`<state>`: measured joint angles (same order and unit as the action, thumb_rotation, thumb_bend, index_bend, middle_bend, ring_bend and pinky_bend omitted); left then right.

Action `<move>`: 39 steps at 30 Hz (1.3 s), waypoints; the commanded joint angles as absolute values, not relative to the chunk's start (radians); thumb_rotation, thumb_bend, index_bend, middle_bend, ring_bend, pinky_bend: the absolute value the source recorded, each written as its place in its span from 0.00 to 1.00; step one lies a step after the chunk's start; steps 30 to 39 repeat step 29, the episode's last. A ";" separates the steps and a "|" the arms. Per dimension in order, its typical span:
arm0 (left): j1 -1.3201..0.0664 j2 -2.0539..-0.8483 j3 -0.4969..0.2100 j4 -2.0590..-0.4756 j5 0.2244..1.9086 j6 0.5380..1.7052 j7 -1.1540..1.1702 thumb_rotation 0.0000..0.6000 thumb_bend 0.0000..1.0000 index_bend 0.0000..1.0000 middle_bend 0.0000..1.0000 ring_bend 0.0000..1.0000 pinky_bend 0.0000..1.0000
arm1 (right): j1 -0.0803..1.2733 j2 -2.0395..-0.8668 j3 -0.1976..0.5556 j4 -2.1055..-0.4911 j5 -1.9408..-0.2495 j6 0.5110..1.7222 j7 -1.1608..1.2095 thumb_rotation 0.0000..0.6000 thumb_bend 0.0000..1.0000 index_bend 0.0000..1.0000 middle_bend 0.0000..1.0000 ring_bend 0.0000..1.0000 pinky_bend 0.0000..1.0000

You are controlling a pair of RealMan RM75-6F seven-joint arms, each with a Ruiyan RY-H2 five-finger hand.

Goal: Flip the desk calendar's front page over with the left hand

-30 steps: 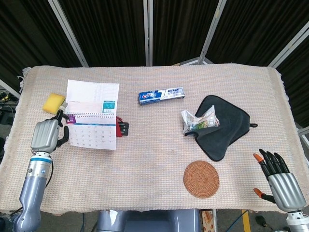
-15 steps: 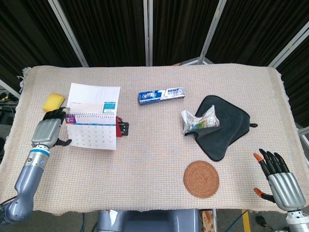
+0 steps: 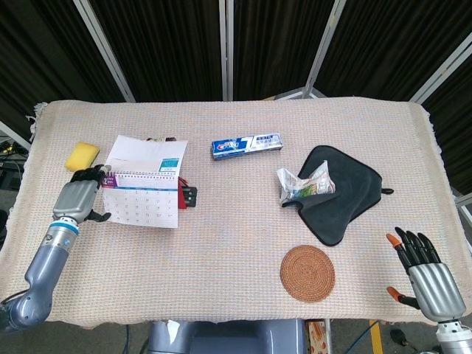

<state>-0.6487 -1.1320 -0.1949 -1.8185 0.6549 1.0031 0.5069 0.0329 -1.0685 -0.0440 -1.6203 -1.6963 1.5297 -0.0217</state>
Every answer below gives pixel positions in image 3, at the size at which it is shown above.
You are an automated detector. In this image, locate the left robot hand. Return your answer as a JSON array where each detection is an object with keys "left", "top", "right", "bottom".
[{"left": 52, "top": 164, "right": 112, "bottom": 225}]

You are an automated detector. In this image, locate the beige woven tablecloth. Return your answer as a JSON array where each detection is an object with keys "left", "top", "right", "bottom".
[{"left": 0, "top": 97, "right": 472, "bottom": 329}]

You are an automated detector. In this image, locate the white screen frame post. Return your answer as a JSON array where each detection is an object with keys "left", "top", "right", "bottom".
[
  {"left": 72, "top": 0, "right": 136, "bottom": 103},
  {"left": 218, "top": 0, "right": 235, "bottom": 102},
  {"left": 409, "top": 47, "right": 472, "bottom": 105},
  {"left": 303, "top": 0, "right": 347, "bottom": 100}
]

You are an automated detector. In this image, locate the orange printed cardboard box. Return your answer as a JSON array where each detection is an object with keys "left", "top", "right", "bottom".
[{"left": 305, "top": 319, "right": 328, "bottom": 354}]

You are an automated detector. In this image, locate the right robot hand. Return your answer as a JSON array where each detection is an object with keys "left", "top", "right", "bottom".
[{"left": 386, "top": 226, "right": 468, "bottom": 323}]

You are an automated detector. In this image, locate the grey robot torso base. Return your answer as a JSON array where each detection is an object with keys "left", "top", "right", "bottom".
[{"left": 146, "top": 319, "right": 307, "bottom": 354}]

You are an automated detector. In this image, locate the yellow sponge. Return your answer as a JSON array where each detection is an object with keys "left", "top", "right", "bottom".
[{"left": 64, "top": 142, "right": 100, "bottom": 173}]

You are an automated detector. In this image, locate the round woven rattan coaster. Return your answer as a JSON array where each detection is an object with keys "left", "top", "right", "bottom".
[{"left": 280, "top": 244, "right": 336, "bottom": 304}]

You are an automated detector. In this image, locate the blue toothpaste box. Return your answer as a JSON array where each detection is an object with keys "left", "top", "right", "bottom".
[{"left": 211, "top": 132, "right": 285, "bottom": 161}]

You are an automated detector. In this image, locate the white desk calendar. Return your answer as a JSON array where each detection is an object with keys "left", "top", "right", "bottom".
[{"left": 101, "top": 134, "right": 189, "bottom": 229}]

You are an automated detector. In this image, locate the crumpled printed snack packet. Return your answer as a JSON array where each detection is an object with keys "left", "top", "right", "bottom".
[{"left": 276, "top": 159, "right": 336, "bottom": 207}]

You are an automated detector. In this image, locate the dark grey cloth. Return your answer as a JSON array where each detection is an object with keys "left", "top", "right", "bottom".
[{"left": 282, "top": 145, "right": 395, "bottom": 247}]

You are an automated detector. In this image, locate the black clip block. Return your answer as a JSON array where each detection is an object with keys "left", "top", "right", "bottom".
[{"left": 183, "top": 185, "right": 198, "bottom": 209}]

